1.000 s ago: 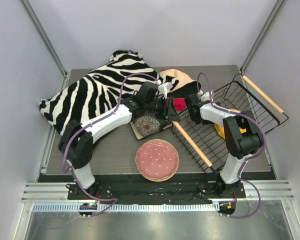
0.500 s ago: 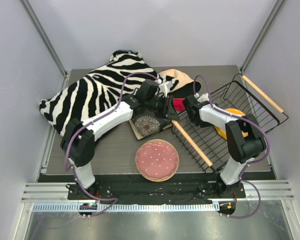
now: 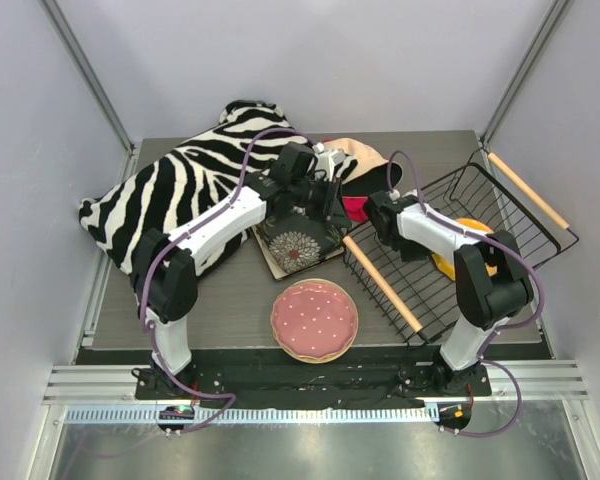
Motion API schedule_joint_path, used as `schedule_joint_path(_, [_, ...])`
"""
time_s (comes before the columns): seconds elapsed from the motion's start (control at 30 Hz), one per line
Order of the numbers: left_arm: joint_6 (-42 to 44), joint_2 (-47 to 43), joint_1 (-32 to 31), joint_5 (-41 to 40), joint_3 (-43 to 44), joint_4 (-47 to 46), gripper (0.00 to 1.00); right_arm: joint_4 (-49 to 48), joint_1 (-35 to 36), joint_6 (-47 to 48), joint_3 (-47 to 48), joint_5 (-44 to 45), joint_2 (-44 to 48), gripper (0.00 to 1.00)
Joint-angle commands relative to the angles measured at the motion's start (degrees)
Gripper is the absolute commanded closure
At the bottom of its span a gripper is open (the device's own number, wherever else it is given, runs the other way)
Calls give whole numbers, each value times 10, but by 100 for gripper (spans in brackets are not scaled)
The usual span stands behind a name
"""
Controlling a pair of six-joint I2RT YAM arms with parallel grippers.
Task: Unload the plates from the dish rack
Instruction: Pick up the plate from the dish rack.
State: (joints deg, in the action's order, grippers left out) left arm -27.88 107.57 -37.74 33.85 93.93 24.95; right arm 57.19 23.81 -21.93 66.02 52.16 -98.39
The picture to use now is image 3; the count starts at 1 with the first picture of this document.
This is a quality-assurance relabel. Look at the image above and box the black wire dish rack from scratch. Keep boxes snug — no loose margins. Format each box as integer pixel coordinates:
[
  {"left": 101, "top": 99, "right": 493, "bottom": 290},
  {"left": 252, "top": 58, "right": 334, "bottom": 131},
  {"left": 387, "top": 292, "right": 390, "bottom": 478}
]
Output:
[{"left": 344, "top": 151, "right": 579, "bottom": 348}]

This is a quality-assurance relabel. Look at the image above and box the wooden rack handle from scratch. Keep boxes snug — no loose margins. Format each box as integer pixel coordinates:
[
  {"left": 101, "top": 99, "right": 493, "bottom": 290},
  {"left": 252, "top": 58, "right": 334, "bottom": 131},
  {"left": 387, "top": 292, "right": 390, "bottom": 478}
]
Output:
[
  {"left": 343, "top": 236, "right": 423, "bottom": 334},
  {"left": 487, "top": 152, "right": 570, "bottom": 230}
]

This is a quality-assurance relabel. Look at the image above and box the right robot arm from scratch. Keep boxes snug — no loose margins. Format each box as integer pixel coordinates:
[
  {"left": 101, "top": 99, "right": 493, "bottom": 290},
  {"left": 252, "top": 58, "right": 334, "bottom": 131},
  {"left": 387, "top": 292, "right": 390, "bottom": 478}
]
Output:
[{"left": 363, "top": 192, "right": 534, "bottom": 395}]

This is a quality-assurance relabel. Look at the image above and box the zebra print blanket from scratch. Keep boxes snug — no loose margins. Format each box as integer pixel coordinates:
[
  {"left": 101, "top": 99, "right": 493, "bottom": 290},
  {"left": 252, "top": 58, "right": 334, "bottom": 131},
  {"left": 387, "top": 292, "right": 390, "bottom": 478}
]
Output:
[{"left": 78, "top": 101, "right": 311, "bottom": 276}]

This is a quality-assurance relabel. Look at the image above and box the white slotted cable duct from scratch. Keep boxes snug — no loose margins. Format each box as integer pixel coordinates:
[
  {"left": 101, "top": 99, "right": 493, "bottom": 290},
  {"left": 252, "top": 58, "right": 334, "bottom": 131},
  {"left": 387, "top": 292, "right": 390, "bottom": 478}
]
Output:
[{"left": 64, "top": 403, "right": 439, "bottom": 425}]

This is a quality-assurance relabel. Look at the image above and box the pink cloth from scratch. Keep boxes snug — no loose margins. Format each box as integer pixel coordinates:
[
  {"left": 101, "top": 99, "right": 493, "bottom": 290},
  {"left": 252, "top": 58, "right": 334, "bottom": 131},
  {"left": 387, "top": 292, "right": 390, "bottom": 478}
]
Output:
[{"left": 342, "top": 196, "right": 369, "bottom": 223}]

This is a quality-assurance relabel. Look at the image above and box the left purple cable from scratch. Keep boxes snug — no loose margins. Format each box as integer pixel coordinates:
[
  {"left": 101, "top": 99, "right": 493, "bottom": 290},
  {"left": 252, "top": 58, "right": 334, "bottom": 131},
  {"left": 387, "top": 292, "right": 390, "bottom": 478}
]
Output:
[{"left": 140, "top": 128, "right": 326, "bottom": 434}]

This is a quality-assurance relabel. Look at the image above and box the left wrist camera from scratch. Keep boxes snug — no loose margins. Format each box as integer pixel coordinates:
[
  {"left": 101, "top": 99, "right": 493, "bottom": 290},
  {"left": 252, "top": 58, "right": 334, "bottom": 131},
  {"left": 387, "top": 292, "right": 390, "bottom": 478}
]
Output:
[{"left": 312, "top": 143, "right": 348, "bottom": 181}]

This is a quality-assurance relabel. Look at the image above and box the left wooden rack handle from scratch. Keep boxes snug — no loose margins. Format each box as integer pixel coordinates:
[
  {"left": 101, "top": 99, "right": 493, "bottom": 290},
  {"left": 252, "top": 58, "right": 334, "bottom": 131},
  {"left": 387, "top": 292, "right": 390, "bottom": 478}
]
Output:
[{"left": 343, "top": 236, "right": 423, "bottom": 334}]

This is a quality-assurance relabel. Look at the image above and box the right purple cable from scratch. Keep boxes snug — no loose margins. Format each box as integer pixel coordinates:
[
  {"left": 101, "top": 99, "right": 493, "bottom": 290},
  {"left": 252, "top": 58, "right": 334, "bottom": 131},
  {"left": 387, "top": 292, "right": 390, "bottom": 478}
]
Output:
[{"left": 387, "top": 148, "right": 547, "bottom": 439}]

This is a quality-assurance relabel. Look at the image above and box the black square plate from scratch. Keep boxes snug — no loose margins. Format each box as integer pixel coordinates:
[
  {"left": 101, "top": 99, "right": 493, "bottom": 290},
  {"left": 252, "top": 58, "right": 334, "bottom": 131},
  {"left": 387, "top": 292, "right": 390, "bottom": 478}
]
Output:
[{"left": 251, "top": 207, "right": 346, "bottom": 280}]

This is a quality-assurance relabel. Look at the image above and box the yellow cream round plate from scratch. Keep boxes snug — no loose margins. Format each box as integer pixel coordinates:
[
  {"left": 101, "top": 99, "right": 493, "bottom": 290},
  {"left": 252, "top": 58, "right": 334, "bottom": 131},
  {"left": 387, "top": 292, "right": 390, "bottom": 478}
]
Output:
[{"left": 273, "top": 320, "right": 358, "bottom": 364}]

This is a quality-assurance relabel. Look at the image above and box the orange dotted plate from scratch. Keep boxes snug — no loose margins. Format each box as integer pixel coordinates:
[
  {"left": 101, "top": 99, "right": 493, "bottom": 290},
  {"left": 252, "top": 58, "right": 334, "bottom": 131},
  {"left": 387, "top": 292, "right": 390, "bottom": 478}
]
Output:
[{"left": 279, "top": 341, "right": 353, "bottom": 364}]

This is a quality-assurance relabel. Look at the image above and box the purple dotted plate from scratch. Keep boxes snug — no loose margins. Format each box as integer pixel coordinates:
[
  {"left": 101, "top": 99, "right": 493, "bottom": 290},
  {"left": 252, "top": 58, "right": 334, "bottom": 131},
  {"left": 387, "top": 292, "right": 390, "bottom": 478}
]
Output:
[{"left": 270, "top": 282, "right": 360, "bottom": 359}]

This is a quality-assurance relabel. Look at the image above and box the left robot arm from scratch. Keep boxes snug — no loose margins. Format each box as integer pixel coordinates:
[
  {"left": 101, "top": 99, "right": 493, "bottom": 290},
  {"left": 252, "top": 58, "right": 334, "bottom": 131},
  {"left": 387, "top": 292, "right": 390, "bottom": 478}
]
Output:
[{"left": 130, "top": 142, "right": 351, "bottom": 399}]

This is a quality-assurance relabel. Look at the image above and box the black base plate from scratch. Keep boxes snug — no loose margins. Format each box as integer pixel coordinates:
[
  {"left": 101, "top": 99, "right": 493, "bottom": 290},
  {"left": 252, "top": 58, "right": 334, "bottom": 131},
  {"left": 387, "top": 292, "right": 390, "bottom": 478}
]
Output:
[{"left": 131, "top": 345, "right": 492, "bottom": 410}]

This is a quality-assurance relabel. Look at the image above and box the yellow dotted plate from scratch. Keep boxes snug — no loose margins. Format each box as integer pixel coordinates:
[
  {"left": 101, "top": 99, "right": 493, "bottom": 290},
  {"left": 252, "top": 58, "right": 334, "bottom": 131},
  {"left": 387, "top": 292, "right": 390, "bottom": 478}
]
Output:
[{"left": 431, "top": 218, "right": 498, "bottom": 282}]

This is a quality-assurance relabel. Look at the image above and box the purple cable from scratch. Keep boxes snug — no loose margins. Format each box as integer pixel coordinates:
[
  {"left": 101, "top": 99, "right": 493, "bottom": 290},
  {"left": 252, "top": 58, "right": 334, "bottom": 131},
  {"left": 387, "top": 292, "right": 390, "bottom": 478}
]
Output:
[
  {"left": 140, "top": 128, "right": 326, "bottom": 434},
  {"left": 387, "top": 148, "right": 547, "bottom": 439}
]

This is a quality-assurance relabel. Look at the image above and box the beige bucket hat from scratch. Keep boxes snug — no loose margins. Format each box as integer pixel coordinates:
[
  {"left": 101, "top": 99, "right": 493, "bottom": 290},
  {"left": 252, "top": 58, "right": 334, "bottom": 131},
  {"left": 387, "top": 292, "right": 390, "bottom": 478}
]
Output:
[{"left": 323, "top": 138, "right": 403, "bottom": 197}]

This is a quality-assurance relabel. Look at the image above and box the right wooden rack handle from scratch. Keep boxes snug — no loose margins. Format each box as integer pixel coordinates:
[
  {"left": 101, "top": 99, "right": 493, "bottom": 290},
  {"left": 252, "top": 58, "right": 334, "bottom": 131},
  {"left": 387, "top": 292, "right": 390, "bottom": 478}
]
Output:
[{"left": 487, "top": 152, "right": 570, "bottom": 230}]

